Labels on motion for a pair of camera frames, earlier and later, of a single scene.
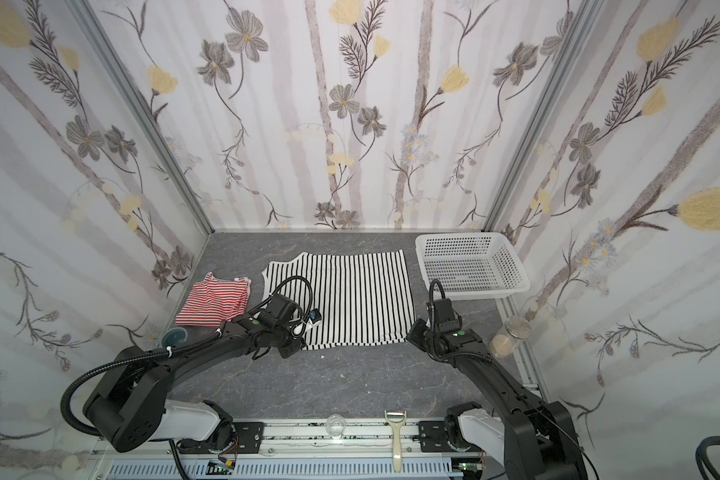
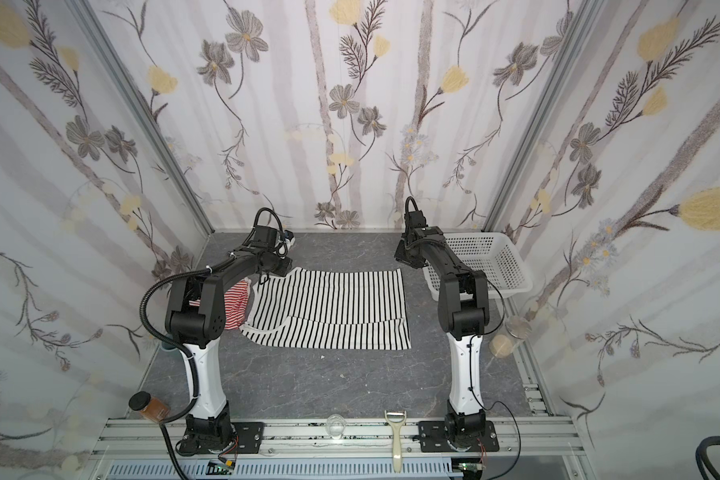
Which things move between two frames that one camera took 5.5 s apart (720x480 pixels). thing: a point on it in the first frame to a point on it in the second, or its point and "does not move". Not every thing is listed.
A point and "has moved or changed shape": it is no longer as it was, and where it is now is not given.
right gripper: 420,334 to 406,253
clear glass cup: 335,426 does not move
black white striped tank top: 363,296 has moved or changed shape
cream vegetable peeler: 396,419 does not move
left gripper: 296,339 to 279,264
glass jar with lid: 503,344 does not move
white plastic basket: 472,266 does not move
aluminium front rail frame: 346,448 does not move
